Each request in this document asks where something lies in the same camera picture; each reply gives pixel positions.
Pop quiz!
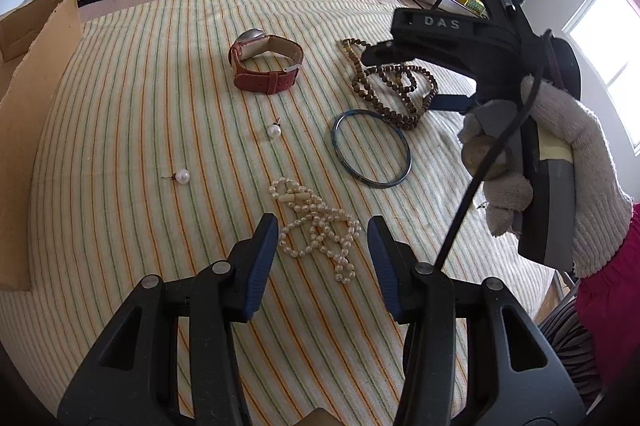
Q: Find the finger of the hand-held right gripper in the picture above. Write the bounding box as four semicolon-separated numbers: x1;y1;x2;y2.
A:
429;94;476;113
361;8;521;77

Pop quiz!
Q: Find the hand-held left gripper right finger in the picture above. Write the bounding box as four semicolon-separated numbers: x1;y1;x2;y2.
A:
367;215;586;426

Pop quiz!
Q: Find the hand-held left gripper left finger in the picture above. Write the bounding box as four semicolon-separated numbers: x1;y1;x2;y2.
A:
57;213;279;426

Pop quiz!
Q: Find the brown wooden bead necklace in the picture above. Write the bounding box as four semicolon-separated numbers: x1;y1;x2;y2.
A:
340;38;440;131

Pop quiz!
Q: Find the white pearl necklace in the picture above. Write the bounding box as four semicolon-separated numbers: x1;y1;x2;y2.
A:
268;177;362;285

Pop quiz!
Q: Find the blue metal bangle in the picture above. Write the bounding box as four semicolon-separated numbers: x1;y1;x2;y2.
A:
331;109;412;190

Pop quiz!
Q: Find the red leather strap watch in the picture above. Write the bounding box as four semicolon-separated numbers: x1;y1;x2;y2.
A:
228;28;305;95

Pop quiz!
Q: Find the cardboard box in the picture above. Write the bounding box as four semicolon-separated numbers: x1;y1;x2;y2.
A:
0;0;83;292

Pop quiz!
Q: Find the person's right forearm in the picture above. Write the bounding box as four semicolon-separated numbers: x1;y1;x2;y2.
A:
575;201;640;384

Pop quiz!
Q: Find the person's right hand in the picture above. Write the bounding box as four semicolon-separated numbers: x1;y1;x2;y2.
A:
458;76;634;279

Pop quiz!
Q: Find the window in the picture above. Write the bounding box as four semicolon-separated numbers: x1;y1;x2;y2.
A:
562;0;640;157

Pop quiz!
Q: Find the striped yellow towel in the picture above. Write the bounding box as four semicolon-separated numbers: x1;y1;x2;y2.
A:
0;0;557;426

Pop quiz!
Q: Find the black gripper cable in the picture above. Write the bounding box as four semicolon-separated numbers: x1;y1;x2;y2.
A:
433;32;556;274

